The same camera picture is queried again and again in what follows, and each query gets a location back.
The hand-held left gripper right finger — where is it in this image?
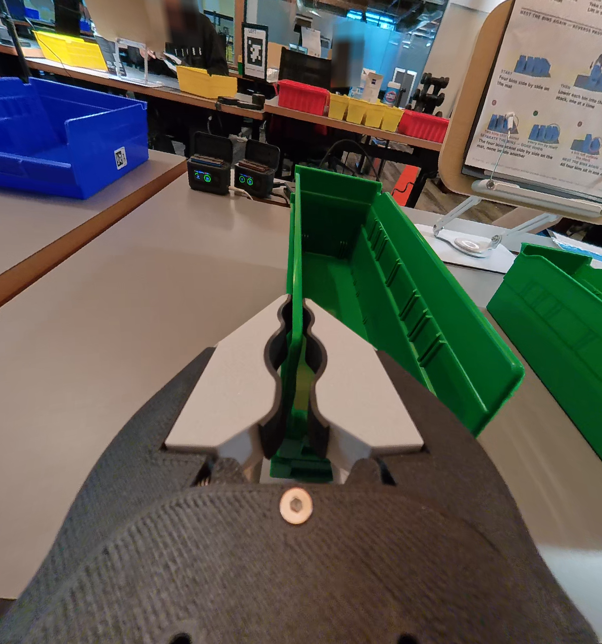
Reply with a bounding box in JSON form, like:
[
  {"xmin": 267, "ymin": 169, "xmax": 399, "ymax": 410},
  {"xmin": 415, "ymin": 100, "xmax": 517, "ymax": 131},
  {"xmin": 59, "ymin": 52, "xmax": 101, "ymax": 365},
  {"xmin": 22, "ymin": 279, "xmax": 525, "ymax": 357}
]
[{"xmin": 303, "ymin": 297, "xmax": 426, "ymax": 481}]

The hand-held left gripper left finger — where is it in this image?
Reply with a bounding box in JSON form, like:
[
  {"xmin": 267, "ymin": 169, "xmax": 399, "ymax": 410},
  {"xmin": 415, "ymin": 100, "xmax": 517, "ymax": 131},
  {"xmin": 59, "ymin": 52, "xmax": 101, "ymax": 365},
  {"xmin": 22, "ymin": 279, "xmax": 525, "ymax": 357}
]
[{"xmin": 163, "ymin": 294, "xmax": 294, "ymax": 481}]

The green plastic bin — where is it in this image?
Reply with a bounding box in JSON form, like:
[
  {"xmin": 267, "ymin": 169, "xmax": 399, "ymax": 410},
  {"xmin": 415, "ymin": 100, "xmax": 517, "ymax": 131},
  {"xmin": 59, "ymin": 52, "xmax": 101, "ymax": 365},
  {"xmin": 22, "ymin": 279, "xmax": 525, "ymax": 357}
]
[
  {"xmin": 486, "ymin": 243, "xmax": 602, "ymax": 489},
  {"xmin": 268, "ymin": 164, "xmax": 526, "ymax": 484}
]

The grey desk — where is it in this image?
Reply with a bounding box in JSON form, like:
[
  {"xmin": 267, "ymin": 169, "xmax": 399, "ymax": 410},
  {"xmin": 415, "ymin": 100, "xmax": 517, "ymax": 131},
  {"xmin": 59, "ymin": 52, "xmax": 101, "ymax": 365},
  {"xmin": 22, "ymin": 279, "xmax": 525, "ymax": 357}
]
[
  {"xmin": 0, "ymin": 171, "xmax": 602, "ymax": 599},
  {"xmin": 0, "ymin": 148, "xmax": 188, "ymax": 323}
]

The black battery charging case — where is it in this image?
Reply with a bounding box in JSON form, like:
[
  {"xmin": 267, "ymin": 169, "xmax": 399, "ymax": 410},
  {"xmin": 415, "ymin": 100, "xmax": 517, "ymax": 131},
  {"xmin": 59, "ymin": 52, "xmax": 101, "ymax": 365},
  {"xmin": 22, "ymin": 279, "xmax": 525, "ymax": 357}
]
[
  {"xmin": 187, "ymin": 132, "xmax": 233, "ymax": 196},
  {"xmin": 233, "ymin": 140, "xmax": 281, "ymax": 198}
]

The instruction sheet on stand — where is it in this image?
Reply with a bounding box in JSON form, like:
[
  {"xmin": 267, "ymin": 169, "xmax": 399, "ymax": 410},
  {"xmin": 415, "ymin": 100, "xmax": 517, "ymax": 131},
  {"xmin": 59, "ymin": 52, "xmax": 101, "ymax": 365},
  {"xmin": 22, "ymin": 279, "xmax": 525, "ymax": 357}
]
[{"xmin": 414, "ymin": 0, "xmax": 602, "ymax": 275}]

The red ribbed bin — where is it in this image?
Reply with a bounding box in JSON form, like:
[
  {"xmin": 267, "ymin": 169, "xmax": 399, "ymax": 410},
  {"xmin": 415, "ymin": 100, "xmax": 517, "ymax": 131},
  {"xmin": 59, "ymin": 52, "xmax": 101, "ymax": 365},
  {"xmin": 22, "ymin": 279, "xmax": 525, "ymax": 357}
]
[
  {"xmin": 277, "ymin": 79, "xmax": 330, "ymax": 116},
  {"xmin": 398, "ymin": 110, "xmax": 450, "ymax": 143}
]

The blue plastic bin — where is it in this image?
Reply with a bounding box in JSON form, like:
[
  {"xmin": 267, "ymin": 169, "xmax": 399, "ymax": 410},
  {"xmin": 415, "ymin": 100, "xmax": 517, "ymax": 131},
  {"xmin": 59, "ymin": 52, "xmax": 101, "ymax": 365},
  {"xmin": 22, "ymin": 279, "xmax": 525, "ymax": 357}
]
[{"xmin": 0, "ymin": 75, "xmax": 149, "ymax": 200}]

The long wooden background table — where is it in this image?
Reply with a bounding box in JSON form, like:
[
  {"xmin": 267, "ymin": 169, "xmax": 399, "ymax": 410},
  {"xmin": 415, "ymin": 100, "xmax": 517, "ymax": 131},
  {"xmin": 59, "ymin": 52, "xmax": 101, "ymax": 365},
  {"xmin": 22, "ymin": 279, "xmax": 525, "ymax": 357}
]
[
  {"xmin": 0, "ymin": 38, "xmax": 266, "ymax": 121},
  {"xmin": 263, "ymin": 103, "xmax": 442, "ymax": 152}
]

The black flat device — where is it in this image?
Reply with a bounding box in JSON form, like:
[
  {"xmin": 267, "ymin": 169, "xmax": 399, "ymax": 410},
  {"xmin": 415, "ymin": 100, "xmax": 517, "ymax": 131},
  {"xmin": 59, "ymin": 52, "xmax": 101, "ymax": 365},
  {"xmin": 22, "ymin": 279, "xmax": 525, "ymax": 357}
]
[{"xmin": 216, "ymin": 93, "xmax": 265, "ymax": 110}]

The black dumbbell rack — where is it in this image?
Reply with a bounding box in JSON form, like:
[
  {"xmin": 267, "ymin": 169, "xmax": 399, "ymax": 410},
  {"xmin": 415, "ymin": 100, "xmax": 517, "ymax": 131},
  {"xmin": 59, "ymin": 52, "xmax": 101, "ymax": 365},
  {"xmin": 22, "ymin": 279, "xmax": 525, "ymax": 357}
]
[{"xmin": 412, "ymin": 72, "xmax": 451, "ymax": 115}]

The large yellow bin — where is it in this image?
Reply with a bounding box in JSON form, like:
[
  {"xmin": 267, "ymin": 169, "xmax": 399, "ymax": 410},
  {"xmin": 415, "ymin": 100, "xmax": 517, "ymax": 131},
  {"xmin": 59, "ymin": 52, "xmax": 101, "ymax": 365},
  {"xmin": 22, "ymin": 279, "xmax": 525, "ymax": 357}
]
[
  {"xmin": 176, "ymin": 65, "xmax": 238, "ymax": 100},
  {"xmin": 32, "ymin": 30, "xmax": 108, "ymax": 71}
]

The black desktop monitor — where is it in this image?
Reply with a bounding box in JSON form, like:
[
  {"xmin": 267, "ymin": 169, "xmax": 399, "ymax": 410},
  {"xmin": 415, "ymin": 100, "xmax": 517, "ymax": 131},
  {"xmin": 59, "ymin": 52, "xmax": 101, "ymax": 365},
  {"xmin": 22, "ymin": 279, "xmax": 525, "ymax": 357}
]
[{"xmin": 279, "ymin": 48, "xmax": 332, "ymax": 86}]

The printed instruction sheet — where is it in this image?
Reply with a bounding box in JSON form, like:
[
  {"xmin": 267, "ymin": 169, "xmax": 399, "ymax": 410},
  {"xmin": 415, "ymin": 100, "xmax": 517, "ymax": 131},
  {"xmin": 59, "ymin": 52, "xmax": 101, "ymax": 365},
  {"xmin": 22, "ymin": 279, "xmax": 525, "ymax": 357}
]
[{"xmin": 463, "ymin": 0, "xmax": 602, "ymax": 202}]

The black white marker sign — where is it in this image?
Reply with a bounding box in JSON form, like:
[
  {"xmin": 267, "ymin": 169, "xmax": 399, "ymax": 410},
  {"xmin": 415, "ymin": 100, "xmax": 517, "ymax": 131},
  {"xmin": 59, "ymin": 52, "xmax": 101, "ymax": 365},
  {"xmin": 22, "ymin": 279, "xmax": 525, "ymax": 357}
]
[{"xmin": 242, "ymin": 22, "xmax": 269, "ymax": 81}]

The clear acrylic sign holder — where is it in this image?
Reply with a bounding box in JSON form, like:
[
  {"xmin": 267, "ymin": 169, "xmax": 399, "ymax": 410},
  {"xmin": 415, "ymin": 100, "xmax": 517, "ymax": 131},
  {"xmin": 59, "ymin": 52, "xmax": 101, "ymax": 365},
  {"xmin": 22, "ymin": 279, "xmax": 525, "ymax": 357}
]
[{"xmin": 114, "ymin": 38, "xmax": 147, "ymax": 85}]

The beige background document stand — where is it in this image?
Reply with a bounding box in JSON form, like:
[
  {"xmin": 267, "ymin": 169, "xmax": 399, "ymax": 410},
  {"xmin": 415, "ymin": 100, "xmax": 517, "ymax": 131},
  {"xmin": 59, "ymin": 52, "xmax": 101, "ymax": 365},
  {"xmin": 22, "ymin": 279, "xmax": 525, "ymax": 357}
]
[{"xmin": 85, "ymin": 0, "xmax": 171, "ymax": 41}]

